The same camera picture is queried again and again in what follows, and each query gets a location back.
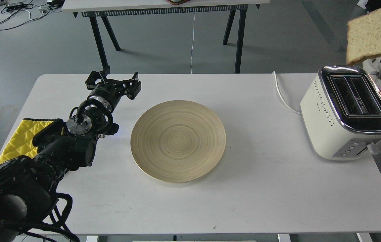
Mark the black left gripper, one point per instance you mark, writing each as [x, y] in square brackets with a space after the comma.
[110, 90]

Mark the slice of bread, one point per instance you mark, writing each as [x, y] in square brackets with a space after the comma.
[364, 38]

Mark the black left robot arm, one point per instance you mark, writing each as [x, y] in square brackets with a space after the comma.
[28, 196]

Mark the cream and chrome toaster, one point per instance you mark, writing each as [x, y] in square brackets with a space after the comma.
[341, 111]

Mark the round wooden plate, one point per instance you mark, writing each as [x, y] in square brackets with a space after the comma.
[178, 141]

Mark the yellow quilted cloth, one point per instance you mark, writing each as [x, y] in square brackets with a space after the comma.
[21, 141]

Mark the white table with black legs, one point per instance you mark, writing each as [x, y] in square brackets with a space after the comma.
[94, 9]

